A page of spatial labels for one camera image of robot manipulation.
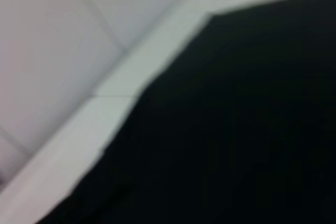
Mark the black shirt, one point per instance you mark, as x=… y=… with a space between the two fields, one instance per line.
x=236 y=129

